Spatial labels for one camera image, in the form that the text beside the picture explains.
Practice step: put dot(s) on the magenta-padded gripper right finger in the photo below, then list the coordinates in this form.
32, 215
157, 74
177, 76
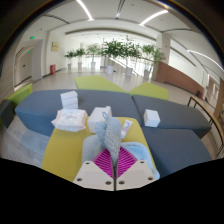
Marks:
138, 174

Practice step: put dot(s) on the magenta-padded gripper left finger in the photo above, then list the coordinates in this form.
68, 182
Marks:
91, 175

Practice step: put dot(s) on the light blue towel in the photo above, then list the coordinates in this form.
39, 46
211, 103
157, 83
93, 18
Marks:
113, 133

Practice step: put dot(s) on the yellow upholstered bench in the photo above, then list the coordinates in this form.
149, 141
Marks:
63, 150

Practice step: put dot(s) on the small white tube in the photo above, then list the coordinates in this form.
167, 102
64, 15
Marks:
126, 127

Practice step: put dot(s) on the small white box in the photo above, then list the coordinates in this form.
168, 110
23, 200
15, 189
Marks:
151, 118

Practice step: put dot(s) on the large white box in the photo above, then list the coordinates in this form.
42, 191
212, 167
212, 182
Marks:
96, 116

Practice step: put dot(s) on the stack of white tissue packs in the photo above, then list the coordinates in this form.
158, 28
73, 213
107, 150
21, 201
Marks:
69, 100

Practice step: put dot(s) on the small green upholstered bench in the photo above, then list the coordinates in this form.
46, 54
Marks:
150, 90

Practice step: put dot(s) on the long blue-grey upholstered bench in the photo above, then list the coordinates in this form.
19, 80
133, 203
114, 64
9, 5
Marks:
40, 106

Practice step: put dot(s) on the large green upholstered bench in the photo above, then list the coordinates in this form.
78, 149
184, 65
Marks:
96, 83

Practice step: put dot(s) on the wooden table with black legs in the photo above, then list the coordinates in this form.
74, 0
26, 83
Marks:
201, 101

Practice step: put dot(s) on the long green upholstered bench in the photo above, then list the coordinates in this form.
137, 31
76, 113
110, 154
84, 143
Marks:
21, 94

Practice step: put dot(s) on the red bin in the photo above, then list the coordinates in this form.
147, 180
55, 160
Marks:
52, 69

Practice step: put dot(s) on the wooden shelf unit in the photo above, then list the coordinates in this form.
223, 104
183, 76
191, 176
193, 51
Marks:
220, 96

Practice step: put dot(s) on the row of potted plants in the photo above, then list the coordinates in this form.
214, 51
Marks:
115, 50

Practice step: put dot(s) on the green exit sign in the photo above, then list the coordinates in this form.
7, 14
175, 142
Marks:
32, 37

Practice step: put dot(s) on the ceiling strip lights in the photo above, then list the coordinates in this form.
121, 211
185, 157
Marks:
85, 9

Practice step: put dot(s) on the yellow wall picture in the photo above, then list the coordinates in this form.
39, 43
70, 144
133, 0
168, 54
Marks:
55, 46

